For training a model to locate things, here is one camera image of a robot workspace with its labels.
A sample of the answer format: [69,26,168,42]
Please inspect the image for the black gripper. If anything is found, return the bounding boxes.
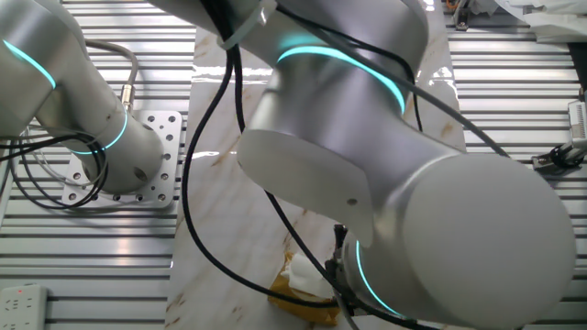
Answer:
[324,223,368,318]

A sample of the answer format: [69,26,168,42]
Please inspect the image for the white napkin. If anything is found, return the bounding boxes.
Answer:
[279,252,337,300]

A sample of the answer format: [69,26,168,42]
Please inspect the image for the gold tissue pack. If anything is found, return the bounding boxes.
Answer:
[267,250,342,327]

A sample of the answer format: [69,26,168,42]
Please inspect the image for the metal robot mounting plate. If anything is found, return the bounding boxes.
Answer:
[61,109,183,210]

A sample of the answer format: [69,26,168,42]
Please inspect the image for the white zip tie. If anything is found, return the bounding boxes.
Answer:
[216,0,279,51]

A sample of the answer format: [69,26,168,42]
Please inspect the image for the white ribbed device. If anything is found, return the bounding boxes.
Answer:
[567,99,587,141]

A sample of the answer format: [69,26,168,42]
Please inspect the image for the white power strip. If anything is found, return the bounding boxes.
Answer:
[0,282,50,330]

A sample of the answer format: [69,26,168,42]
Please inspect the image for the white crumpled cloth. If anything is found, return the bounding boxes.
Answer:
[493,0,587,45]

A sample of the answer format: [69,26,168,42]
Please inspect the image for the black braided cable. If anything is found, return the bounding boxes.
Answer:
[181,43,340,309]
[231,43,441,330]

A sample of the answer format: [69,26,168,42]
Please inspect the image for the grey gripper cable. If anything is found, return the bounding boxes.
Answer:
[274,3,511,160]

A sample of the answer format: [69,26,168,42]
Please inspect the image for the black camera clamp stand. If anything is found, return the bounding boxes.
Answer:
[530,137,587,174]

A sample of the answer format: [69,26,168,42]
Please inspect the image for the black base cable bundle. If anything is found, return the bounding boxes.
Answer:
[0,130,111,211]

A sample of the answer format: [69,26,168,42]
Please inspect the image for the black bracket with orange wire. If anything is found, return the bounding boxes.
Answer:
[451,0,472,32]

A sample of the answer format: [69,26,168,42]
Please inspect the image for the grey cable with metal connector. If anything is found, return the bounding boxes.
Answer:
[78,38,140,114]

